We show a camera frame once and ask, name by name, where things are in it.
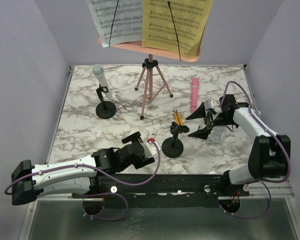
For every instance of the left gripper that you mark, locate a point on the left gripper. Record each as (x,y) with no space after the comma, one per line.
(134,138)

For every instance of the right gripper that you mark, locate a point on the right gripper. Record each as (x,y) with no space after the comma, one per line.
(210,121)

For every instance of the black microphone stand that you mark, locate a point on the black microphone stand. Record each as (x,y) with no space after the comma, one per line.
(173,147)
(106,109)

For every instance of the pink microphone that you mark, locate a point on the pink microphone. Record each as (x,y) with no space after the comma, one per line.
(194,94)

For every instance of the white microphone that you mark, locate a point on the white microphone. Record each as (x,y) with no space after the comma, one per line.
(99,72)

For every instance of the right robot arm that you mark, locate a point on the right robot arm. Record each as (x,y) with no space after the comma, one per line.
(269,158)

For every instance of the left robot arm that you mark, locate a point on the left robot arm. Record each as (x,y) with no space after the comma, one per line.
(32,181)

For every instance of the clear plastic compartment box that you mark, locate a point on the clear plastic compartment box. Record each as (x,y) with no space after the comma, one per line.
(218,135)

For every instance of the yellow utility knife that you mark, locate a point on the yellow utility knife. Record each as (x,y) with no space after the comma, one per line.
(177,117)

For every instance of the pink tripod music stand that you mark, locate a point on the pink tripod music stand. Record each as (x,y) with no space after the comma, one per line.
(148,67)

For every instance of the yellow sheet music page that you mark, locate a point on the yellow sheet music page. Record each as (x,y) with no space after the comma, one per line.
(176,26)

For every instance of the white sheet music page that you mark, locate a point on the white sheet music page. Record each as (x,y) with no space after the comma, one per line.
(117,21)

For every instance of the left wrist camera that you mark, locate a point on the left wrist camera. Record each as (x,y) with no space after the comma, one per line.
(151,147)

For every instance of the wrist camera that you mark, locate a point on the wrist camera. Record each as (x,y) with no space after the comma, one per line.
(151,147)
(211,106)

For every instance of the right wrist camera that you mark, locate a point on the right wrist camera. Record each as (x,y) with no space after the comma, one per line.
(211,106)

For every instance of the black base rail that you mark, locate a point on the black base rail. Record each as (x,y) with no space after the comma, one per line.
(117,201)

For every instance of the aluminium frame rail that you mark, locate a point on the aluminium frame rail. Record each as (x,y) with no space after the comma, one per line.
(272,191)

